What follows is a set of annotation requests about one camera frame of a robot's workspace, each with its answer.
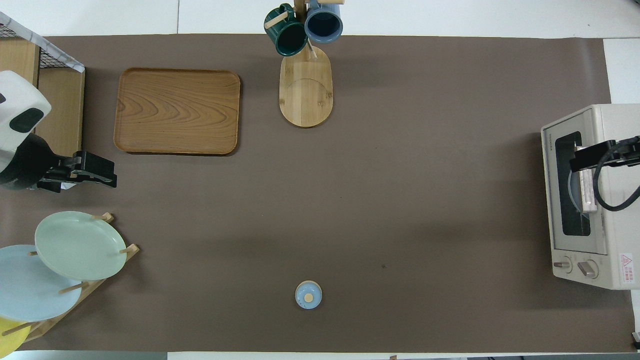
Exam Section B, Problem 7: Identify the racked light blue plate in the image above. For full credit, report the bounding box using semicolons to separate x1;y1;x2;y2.
0;244;84;323

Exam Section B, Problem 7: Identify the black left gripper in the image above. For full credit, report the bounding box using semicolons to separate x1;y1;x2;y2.
0;134;119;194

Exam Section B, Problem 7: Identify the pale green plate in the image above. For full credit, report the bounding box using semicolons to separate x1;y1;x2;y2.
34;211;128;282

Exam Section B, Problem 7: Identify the wooden plate rack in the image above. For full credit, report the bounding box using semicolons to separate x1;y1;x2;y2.
0;212;140;344

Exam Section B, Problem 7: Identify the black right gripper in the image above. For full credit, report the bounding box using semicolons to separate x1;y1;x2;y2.
570;136;640;174

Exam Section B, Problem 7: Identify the cream toaster oven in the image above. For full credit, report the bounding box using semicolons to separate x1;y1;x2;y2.
541;104;640;291

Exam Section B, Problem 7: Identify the wooden mug tree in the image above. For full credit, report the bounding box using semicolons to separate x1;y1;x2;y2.
264;0;346;129

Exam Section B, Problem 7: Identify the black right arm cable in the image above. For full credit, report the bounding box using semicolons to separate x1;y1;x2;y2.
592;142;640;212

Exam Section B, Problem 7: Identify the dark green mug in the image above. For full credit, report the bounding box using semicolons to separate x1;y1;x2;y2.
264;4;309;57

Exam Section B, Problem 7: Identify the brown table mat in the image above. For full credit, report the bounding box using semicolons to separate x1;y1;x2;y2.
0;34;637;354

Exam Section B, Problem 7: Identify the rectangular wooden tray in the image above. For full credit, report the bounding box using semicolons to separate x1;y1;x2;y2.
113;68;241;156

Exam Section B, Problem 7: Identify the blue mug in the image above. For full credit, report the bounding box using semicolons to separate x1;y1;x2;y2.
304;0;344;44

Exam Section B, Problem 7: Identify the yellow plate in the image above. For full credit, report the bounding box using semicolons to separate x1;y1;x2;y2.
0;316;32;359

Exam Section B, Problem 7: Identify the black wire basket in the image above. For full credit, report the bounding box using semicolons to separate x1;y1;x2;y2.
0;22;84;71

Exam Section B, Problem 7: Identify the wooden step shelf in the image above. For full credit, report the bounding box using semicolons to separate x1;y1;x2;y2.
0;37;86;157

